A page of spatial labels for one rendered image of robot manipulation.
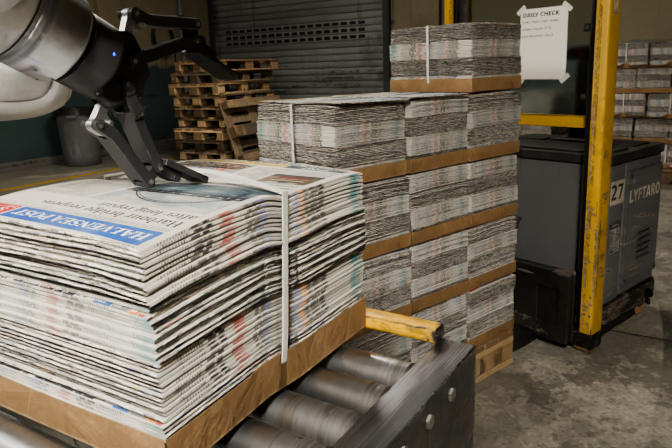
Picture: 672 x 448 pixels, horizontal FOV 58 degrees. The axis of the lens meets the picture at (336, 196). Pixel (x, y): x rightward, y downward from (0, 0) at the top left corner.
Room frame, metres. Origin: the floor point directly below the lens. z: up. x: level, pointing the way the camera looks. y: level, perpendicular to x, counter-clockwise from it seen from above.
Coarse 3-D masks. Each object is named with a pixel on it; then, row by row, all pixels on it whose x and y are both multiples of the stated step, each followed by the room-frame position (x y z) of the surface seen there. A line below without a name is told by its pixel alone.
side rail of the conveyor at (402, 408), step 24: (432, 360) 0.70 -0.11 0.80; (456, 360) 0.69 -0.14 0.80; (408, 384) 0.64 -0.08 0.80; (432, 384) 0.64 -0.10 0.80; (456, 384) 0.67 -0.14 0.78; (384, 408) 0.59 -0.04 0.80; (408, 408) 0.59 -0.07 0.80; (432, 408) 0.61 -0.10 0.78; (456, 408) 0.68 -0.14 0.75; (360, 432) 0.55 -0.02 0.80; (384, 432) 0.55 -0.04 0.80; (408, 432) 0.56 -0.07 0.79; (432, 432) 0.61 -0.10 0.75; (456, 432) 0.68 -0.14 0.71
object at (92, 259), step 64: (64, 192) 0.67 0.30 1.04; (128, 192) 0.66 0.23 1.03; (192, 192) 0.65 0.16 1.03; (0, 256) 0.58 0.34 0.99; (64, 256) 0.52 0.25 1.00; (128, 256) 0.47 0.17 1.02; (192, 256) 0.52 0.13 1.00; (256, 256) 0.60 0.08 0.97; (0, 320) 0.61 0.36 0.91; (64, 320) 0.54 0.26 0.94; (128, 320) 0.49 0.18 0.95; (192, 320) 0.52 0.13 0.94; (256, 320) 0.60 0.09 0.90; (64, 384) 0.56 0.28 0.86; (128, 384) 0.50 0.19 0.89; (192, 384) 0.52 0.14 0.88
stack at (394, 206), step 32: (384, 192) 1.76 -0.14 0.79; (416, 192) 1.85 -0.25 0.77; (448, 192) 1.95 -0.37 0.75; (384, 224) 1.75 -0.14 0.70; (416, 224) 1.85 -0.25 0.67; (384, 256) 1.75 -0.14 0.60; (416, 256) 1.84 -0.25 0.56; (448, 256) 1.95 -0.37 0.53; (384, 288) 1.74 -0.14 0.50; (416, 288) 1.84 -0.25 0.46; (448, 320) 1.94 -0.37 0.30; (384, 352) 1.74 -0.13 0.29; (416, 352) 1.84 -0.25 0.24
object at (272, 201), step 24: (240, 192) 0.64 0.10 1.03; (264, 192) 0.66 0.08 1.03; (288, 192) 0.65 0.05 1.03; (288, 216) 0.65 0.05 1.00; (288, 240) 0.64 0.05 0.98; (288, 264) 0.65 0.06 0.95; (288, 288) 0.64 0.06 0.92; (264, 312) 0.61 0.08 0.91; (288, 312) 0.65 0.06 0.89; (264, 336) 0.61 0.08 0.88; (288, 336) 0.65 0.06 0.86
